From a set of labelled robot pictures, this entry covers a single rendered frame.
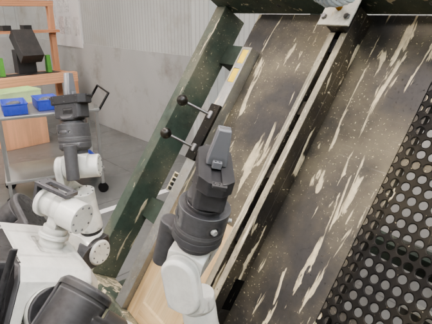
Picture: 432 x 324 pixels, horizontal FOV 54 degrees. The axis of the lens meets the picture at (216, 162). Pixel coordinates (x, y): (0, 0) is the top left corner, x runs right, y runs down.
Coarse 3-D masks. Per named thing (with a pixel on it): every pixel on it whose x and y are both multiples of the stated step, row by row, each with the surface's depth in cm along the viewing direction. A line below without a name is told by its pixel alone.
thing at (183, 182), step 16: (240, 64) 141; (240, 80) 141; (224, 96) 141; (224, 112) 141; (208, 144) 140; (192, 160) 140; (192, 176) 140; (176, 192) 140; (144, 256) 139; (144, 272) 139; (128, 288) 139; (128, 304) 138
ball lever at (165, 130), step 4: (164, 128) 137; (168, 128) 138; (160, 132) 138; (164, 132) 137; (168, 132) 137; (164, 136) 137; (168, 136) 137; (172, 136) 138; (180, 140) 139; (184, 144) 140; (188, 144) 139; (192, 144) 140; (196, 144) 140; (192, 148) 139
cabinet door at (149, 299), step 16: (224, 240) 120; (160, 272) 134; (208, 272) 120; (144, 288) 136; (160, 288) 132; (144, 304) 134; (160, 304) 129; (144, 320) 131; (160, 320) 126; (176, 320) 122
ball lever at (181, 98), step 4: (180, 96) 137; (184, 96) 137; (180, 100) 137; (184, 100) 137; (180, 104) 138; (184, 104) 138; (188, 104) 139; (192, 104) 139; (196, 108) 139; (200, 108) 140; (204, 112) 140; (208, 112) 140; (212, 112) 140; (208, 116) 140
